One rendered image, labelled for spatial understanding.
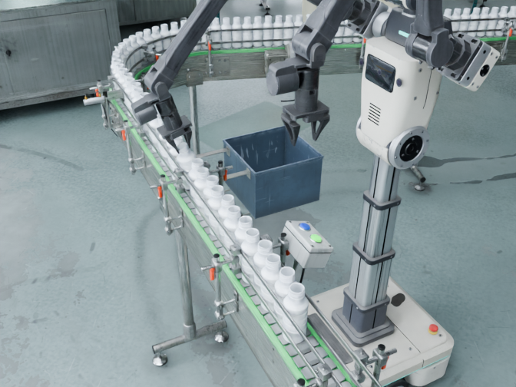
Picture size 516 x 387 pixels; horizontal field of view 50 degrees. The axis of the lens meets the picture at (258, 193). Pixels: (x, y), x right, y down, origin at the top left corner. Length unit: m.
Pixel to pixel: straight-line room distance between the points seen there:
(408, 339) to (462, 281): 0.84
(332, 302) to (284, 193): 0.60
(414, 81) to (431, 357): 1.22
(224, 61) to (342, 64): 0.71
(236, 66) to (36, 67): 2.06
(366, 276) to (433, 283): 1.01
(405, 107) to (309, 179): 0.66
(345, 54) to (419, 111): 1.63
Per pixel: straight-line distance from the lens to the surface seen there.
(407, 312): 2.61
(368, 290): 2.27
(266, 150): 2.50
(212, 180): 1.72
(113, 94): 2.56
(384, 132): 1.84
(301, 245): 1.53
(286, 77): 1.30
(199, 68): 3.26
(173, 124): 1.74
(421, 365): 2.49
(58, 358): 2.83
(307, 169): 2.25
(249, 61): 3.29
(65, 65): 4.88
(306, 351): 1.41
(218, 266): 1.50
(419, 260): 3.31
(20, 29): 4.76
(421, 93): 1.78
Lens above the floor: 2.07
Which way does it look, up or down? 34 degrees down
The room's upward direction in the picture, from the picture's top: straight up
